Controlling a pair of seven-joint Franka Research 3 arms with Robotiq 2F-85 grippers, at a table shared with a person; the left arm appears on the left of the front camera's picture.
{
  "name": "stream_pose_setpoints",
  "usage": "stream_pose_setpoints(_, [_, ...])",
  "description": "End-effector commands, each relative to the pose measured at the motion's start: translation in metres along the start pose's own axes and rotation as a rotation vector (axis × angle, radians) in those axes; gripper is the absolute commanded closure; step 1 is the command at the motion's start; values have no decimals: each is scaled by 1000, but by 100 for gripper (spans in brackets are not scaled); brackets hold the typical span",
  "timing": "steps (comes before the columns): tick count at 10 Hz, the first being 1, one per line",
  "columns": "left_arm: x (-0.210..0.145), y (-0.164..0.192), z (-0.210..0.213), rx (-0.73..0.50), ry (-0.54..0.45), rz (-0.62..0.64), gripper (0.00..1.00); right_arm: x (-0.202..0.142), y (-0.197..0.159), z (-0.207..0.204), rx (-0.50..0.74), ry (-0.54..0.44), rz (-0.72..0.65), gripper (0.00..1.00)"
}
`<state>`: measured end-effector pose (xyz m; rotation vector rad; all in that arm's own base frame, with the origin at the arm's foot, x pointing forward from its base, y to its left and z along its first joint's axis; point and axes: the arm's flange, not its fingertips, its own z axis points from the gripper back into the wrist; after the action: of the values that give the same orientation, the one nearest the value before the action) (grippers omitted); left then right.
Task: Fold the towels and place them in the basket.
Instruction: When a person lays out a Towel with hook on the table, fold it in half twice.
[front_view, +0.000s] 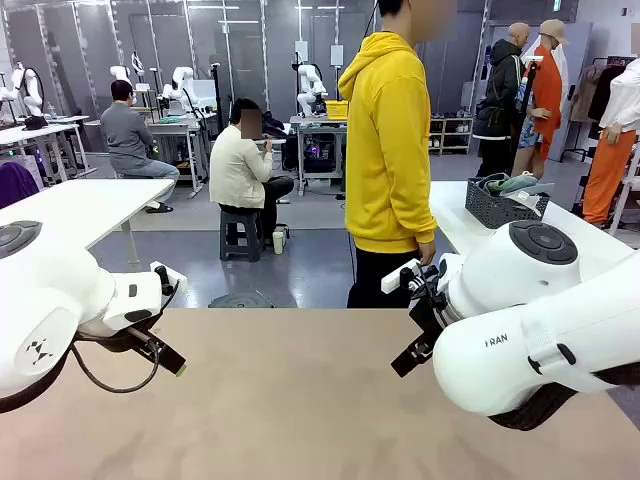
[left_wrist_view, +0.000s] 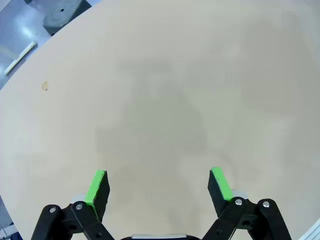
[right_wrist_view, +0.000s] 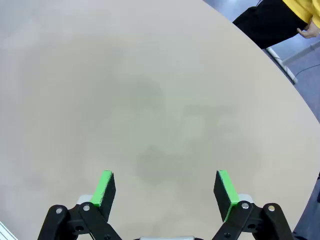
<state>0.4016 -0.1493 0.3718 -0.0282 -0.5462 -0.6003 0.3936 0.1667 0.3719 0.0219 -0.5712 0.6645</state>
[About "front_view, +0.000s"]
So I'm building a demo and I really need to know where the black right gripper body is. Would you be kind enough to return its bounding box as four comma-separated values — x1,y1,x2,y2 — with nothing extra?
409,294,449,346

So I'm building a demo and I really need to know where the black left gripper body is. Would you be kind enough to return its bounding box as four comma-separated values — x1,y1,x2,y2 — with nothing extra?
128,327,169,359

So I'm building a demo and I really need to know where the green terry towel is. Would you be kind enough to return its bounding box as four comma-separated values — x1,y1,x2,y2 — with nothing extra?
477,172,512,197

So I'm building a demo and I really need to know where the yellow sleeved right forearm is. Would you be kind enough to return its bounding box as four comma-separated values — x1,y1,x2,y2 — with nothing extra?
399,164,439,246

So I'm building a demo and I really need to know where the grey perforated plastic basket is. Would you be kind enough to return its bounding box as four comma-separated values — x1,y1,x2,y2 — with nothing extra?
464,177,551,230

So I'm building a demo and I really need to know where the round black floor base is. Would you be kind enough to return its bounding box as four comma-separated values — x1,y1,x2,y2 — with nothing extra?
207,291,275,309

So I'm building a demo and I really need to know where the white side table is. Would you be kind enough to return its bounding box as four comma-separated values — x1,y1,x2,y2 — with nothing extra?
428,178,637,286
0,178,176,271

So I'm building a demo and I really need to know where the dark grey plastic stool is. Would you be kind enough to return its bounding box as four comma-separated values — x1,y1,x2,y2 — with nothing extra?
218,204,265,263

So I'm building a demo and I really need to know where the person in yellow hoodie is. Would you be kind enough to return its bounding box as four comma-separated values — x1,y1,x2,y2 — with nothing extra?
337,0,459,310

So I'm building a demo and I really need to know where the white shoe rack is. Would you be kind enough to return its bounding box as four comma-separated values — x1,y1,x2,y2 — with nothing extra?
428,115,474,155

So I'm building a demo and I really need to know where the seated person in cream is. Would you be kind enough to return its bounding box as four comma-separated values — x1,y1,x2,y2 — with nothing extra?
208,98,295,249

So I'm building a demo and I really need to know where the purple cloth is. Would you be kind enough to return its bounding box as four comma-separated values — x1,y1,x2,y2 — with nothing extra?
0,161,40,210

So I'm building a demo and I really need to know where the seated person in grey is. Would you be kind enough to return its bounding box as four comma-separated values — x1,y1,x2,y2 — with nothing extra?
99,79,180,214

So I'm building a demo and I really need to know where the grey background workbench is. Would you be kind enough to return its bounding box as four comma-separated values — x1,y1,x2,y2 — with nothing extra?
288,113,350,197
147,115,207,199

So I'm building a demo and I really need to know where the mannequin with orange trousers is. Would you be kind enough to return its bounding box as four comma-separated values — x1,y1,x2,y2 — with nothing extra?
582,57,640,226

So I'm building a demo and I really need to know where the white background desk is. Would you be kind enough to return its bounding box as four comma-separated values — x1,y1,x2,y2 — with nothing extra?
0,115,97,184

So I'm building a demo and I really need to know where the mannequin in black jacket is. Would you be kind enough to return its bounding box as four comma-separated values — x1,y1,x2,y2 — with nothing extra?
472,22,532,179

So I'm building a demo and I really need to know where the mannequin in orange with cap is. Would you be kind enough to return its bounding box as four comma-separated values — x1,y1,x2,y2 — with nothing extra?
510,18,571,180

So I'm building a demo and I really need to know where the brown hanging coat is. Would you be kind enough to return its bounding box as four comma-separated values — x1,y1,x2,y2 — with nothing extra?
569,63,604,124

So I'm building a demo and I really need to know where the black tripod with white top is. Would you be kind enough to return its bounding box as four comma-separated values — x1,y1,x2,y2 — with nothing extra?
505,54,545,181

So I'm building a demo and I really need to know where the black hanging coat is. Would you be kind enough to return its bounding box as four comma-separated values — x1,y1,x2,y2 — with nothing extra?
588,63,627,121

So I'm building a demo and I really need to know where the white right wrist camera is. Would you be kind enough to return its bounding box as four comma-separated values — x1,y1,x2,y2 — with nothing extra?
380,258,420,295

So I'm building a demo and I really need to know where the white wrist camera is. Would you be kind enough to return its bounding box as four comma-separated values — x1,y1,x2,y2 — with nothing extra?
149,260,189,296
380,258,420,295

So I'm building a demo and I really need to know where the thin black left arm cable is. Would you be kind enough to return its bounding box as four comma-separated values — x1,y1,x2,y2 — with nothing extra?
69,327,162,395

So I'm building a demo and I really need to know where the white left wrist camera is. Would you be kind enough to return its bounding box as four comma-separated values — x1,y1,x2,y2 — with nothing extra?
149,260,189,296

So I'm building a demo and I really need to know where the thick black left arm hose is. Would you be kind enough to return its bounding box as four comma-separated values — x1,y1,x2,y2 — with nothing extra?
0,344,76,415

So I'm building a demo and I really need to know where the thick black arm hose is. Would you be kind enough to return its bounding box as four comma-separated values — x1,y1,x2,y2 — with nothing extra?
0,344,76,415
487,362,640,432

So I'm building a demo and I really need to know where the thick black right arm hose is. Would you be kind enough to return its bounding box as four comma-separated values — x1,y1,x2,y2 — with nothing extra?
487,362,640,432

